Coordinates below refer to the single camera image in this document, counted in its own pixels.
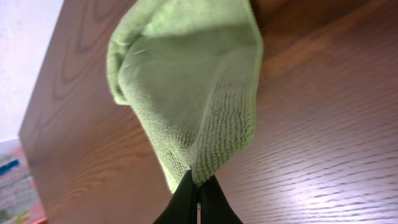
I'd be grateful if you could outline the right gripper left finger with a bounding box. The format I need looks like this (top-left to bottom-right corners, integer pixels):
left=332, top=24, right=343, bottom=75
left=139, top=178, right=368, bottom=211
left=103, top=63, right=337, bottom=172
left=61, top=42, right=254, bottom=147
left=154, top=170, right=198, bottom=224

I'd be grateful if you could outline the green microfiber cloth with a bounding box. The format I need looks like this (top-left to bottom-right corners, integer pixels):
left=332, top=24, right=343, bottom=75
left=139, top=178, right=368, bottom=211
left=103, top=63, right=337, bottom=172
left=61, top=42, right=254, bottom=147
left=106, top=0, right=263, bottom=192

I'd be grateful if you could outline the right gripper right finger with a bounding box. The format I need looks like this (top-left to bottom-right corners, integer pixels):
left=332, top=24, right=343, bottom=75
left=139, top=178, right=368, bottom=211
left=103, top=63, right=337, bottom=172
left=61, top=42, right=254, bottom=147
left=199, top=175, right=243, bottom=224

